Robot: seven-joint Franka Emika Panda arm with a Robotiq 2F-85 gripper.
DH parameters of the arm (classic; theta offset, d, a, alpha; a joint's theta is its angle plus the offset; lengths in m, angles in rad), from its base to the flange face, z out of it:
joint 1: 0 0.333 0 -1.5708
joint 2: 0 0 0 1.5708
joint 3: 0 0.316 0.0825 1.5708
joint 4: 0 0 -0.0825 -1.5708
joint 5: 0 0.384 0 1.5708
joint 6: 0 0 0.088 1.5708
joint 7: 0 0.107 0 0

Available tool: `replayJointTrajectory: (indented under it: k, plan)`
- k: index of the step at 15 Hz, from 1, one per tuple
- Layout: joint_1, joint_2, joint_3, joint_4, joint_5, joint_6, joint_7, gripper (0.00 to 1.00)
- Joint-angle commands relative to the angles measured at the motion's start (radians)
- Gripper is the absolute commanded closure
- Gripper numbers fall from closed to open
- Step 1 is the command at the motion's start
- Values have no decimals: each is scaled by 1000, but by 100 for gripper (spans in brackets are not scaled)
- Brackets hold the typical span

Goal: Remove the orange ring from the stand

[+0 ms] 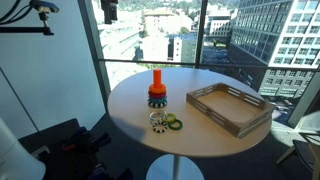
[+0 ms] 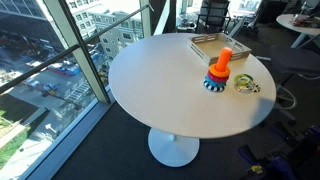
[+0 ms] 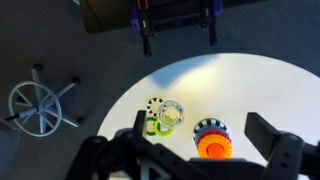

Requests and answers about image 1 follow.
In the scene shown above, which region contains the magenta ridged ring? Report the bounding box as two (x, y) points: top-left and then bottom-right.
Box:
(147, 91), (168, 100)

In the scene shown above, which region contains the camera on black mount arm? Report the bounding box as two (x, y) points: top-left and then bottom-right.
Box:
(0, 0), (60, 36)

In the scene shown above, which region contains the orange stacking stand post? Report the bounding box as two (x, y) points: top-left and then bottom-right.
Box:
(153, 69), (162, 88)

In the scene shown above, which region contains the lime green toothed ring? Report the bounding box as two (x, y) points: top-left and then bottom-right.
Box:
(165, 112), (177, 124)

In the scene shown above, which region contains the small black white striped ring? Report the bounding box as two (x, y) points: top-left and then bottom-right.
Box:
(152, 122), (169, 134)

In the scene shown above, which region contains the orange bumpy ring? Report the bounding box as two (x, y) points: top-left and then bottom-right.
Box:
(148, 83), (167, 95)

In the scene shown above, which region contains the black and white striped base ring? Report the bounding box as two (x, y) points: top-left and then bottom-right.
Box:
(147, 100), (169, 109)

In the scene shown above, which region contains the wooden slatted tray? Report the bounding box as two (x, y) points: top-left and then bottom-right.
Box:
(186, 83), (275, 138)

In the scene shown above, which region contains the blue ring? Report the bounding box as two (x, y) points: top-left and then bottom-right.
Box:
(147, 96), (168, 104)

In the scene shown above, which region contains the clear bead-filled ring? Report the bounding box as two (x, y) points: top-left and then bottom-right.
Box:
(149, 109), (168, 126)

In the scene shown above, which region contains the round white pedestal table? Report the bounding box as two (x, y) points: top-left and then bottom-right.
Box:
(108, 68), (272, 180)

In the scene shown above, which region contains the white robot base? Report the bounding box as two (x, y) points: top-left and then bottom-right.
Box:
(0, 118), (46, 180)

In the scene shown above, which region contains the chair at right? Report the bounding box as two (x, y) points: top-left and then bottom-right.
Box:
(275, 111), (320, 180)

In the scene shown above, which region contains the dark green beaded ring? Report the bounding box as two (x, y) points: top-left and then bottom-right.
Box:
(167, 119), (184, 131)

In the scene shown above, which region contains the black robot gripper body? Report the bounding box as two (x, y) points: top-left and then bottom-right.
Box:
(100, 0), (118, 24)

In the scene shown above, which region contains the black bag with clamps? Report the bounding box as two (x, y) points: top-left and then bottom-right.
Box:
(19, 118), (133, 180)

